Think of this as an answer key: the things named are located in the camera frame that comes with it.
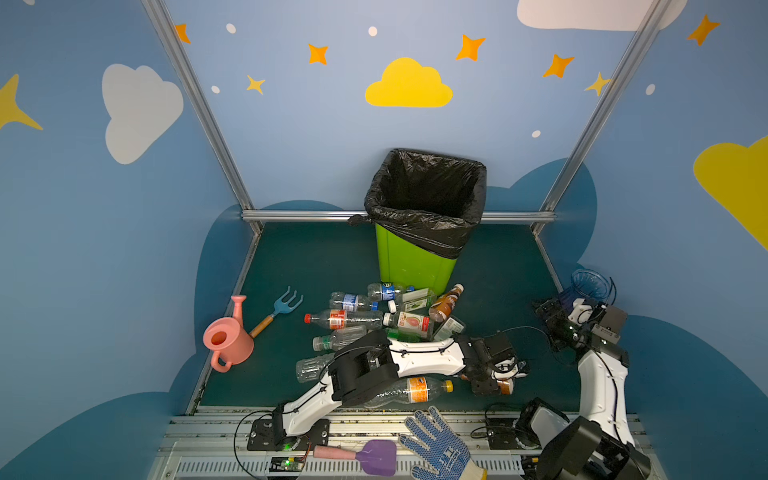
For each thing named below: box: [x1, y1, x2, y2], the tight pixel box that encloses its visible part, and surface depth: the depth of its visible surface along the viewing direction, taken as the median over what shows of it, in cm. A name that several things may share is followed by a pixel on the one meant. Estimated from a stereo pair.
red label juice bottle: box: [382, 311, 435, 338], surface depth 93 cm
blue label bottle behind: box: [381, 282, 395, 301], surface depth 98 cm
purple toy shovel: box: [313, 439, 397, 477], surface depth 72 cm
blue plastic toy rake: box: [249, 286, 304, 338], surface depth 100 cm
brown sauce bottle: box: [428, 283, 465, 323], surface depth 95 cm
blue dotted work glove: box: [399, 406, 488, 480], surface depth 73 cm
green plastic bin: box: [376, 223, 458, 295], surface depth 91 cm
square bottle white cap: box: [434, 317, 465, 340], surface depth 92 cm
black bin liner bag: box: [347, 148, 487, 259], surface depth 83 cm
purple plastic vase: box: [559, 268, 611, 307], surface depth 84 cm
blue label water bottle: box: [329, 292, 371, 312], surface depth 98 cm
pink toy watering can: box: [203, 295, 254, 373], surface depth 82 cm
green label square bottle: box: [388, 288, 437, 313], surface depth 98 cm
